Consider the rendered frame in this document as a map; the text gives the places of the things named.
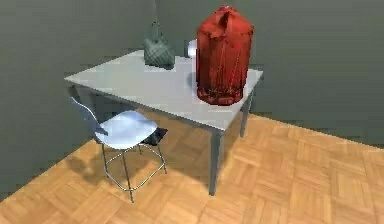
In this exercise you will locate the white round object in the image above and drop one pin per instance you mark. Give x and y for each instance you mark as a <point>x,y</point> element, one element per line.
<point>192,48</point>

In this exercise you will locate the red bag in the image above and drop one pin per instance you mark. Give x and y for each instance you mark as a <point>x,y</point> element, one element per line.
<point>222,56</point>

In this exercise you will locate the white chair with metal legs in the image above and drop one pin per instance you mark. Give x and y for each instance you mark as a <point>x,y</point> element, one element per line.
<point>125,130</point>

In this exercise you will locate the grey-green quilted handbag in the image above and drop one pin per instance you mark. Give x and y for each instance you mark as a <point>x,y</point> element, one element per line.
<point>158,51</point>

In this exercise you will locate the grey table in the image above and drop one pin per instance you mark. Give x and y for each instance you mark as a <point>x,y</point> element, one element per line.
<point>156,86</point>

